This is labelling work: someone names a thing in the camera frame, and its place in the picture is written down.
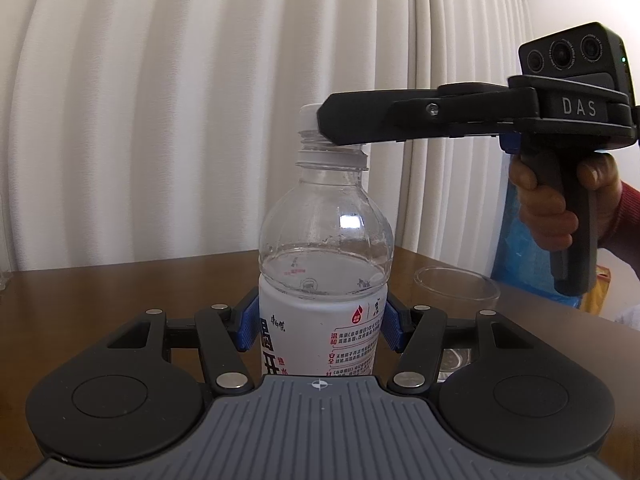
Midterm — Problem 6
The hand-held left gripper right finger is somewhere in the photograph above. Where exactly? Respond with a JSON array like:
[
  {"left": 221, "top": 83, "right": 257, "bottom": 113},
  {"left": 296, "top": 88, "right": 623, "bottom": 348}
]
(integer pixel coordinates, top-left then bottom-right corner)
[{"left": 382, "top": 291, "right": 545, "bottom": 395}]

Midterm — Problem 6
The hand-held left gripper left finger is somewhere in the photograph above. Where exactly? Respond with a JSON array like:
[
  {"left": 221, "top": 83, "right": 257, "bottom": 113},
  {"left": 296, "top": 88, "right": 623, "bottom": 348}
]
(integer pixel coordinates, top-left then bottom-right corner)
[{"left": 106, "top": 291, "right": 262, "bottom": 394}]

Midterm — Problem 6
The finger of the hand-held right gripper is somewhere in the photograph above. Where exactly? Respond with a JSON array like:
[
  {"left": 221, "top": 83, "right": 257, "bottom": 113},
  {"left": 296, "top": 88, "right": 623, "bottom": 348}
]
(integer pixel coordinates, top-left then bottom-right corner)
[{"left": 317, "top": 81, "right": 540, "bottom": 147}]

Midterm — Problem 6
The white bottle cap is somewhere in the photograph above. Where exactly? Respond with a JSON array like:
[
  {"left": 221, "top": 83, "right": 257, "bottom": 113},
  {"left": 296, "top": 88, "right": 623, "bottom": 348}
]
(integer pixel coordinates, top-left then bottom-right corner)
[{"left": 298, "top": 103, "right": 322, "bottom": 134}]

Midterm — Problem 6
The clear plastic water bottle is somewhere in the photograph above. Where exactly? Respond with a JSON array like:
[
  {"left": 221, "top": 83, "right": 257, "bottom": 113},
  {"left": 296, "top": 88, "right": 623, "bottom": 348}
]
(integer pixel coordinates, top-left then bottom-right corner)
[{"left": 258, "top": 127, "right": 396, "bottom": 379}]

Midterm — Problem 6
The person's right forearm red sleeve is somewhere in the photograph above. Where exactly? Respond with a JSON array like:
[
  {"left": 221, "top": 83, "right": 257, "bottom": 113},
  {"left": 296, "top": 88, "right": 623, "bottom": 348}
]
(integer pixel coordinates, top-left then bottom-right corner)
[{"left": 599, "top": 184, "right": 640, "bottom": 286}]

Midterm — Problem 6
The person's right hand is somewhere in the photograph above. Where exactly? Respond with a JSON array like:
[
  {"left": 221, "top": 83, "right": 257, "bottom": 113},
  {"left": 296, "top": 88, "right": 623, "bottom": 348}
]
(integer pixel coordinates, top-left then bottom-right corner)
[{"left": 509, "top": 152, "right": 629, "bottom": 252}]

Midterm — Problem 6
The clear glass cup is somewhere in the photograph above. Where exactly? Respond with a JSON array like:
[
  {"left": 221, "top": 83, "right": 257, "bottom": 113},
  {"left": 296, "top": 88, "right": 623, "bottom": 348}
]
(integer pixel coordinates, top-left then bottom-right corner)
[{"left": 413, "top": 265, "right": 501, "bottom": 383}]

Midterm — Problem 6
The blue plastic bag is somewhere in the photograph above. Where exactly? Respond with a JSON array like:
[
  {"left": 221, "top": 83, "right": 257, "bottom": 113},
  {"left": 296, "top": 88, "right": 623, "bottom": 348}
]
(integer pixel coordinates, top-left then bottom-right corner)
[{"left": 491, "top": 185, "right": 583, "bottom": 312}]

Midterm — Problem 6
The white pleated curtain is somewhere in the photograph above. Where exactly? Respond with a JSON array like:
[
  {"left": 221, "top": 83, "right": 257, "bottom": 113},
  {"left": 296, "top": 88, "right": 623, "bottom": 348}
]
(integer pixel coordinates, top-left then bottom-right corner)
[{"left": 0, "top": 0, "right": 548, "bottom": 273}]

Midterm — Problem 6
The yellow packet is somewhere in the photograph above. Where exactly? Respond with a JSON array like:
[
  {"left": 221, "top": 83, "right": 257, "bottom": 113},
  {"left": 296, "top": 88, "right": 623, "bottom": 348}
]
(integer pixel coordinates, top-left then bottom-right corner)
[{"left": 581, "top": 264, "right": 614, "bottom": 317}]

